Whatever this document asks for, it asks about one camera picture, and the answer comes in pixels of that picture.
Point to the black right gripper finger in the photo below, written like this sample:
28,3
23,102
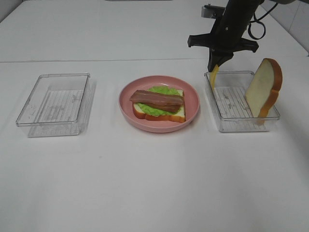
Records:
224,58
214,58

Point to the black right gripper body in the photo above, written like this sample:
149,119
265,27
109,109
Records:
227,31

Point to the yellow cheese slice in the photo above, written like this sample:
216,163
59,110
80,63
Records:
213,76

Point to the brown bacon strip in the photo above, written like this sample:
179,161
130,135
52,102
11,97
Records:
168,108

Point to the green lettuce leaf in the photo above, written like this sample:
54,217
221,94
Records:
142,108

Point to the bread slice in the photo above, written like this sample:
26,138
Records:
264,88
160,118

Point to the right clear plastic tray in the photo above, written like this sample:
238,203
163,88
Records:
229,106

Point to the clear plastic tray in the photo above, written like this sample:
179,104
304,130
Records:
229,106
58,105

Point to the pink round plate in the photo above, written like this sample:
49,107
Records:
191,103

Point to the left clear plastic tray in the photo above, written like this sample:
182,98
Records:
58,105

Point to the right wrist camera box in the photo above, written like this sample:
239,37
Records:
211,11

